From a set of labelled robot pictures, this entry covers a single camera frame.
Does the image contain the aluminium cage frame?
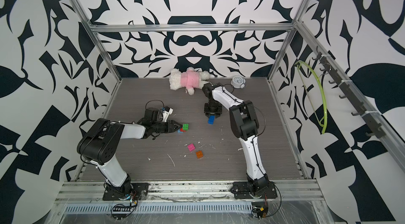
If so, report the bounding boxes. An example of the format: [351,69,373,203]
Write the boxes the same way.
[44,0,405,224]

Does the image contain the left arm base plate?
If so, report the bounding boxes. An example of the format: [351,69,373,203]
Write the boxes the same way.
[102,182,149,201]

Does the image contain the pink lego brick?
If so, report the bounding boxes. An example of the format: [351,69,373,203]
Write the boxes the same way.
[187,144,196,152]

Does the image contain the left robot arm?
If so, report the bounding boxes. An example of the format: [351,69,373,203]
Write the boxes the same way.
[77,107,183,188]

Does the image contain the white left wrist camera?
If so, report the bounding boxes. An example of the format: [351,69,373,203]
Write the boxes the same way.
[162,106,173,123]

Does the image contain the white small alarm clock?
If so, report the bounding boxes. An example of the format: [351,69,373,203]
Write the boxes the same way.
[231,76,246,89]

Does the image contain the white plush toy pink shirt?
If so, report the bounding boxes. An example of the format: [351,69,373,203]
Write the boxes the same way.
[169,67,211,95]

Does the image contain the green hoop on wall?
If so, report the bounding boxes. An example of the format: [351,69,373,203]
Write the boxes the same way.
[294,60,328,135]

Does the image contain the dark blue lego brick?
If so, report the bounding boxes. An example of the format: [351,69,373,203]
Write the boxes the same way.
[208,116,215,125]

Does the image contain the black hook rack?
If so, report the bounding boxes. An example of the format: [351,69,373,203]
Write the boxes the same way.
[313,46,388,138]

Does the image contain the green lego brick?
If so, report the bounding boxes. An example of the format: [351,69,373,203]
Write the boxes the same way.
[182,124,189,131]

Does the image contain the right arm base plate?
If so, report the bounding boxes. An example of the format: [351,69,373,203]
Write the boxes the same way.
[230,179,278,199]

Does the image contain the orange lego brick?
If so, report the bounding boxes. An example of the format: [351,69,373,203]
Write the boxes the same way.
[196,151,204,159]

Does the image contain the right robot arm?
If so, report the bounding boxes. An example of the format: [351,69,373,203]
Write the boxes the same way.
[202,83,270,193]

